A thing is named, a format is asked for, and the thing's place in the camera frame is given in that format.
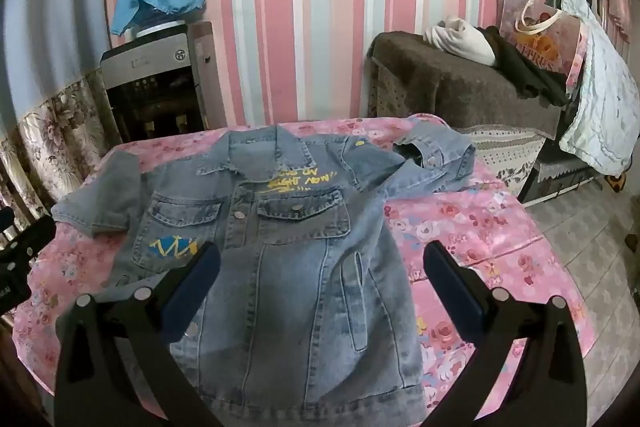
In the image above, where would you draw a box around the floral curtain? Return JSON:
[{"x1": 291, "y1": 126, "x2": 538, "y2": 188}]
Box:
[{"x1": 0, "y1": 79, "x2": 126, "y2": 325}]

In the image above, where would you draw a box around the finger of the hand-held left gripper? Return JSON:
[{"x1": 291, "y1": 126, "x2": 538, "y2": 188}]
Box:
[{"x1": 0, "y1": 207, "x2": 57, "y2": 260}]

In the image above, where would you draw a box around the brown sofa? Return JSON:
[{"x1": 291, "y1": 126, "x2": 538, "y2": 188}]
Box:
[{"x1": 367, "y1": 31, "x2": 607, "y2": 208}]

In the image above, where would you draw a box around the patterned lace sofa cover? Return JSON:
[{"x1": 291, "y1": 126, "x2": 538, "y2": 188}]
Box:
[{"x1": 452, "y1": 124, "x2": 547, "y2": 198}]

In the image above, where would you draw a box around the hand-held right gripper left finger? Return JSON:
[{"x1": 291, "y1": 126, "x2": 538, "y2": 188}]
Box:
[{"x1": 54, "y1": 243, "x2": 226, "y2": 427}]

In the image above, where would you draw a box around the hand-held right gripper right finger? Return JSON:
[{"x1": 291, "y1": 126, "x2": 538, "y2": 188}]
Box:
[{"x1": 422, "y1": 241, "x2": 589, "y2": 427}]

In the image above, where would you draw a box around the blue denim jacket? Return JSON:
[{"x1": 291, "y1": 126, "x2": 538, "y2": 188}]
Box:
[{"x1": 51, "y1": 125, "x2": 477, "y2": 427}]

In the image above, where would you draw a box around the black garment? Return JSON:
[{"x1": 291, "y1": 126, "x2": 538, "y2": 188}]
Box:
[{"x1": 475, "y1": 26, "x2": 571, "y2": 108}]

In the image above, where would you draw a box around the white cloth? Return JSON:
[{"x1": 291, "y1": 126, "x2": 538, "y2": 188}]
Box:
[{"x1": 422, "y1": 14, "x2": 499, "y2": 68}]

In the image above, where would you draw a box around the white quilt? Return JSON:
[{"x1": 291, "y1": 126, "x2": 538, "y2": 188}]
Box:
[{"x1": 557, "y1": 0, "x2": 640, "y2": 176}]

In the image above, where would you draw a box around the pink floral bed sheet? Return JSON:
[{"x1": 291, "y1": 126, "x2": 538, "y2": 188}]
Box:
[{"x1": 11, "y1": 116, "x2": 597, "y2": 408}]

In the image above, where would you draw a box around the pink shopping bag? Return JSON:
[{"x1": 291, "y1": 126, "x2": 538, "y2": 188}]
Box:
[{"x1": 502, "y1": 0, "x2": 589, "y2": 88}]

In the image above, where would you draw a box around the water bottle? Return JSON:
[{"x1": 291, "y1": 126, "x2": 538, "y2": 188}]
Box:
[{"x1": 133, "y1": 6, "x2": 189, "y2": 38}]

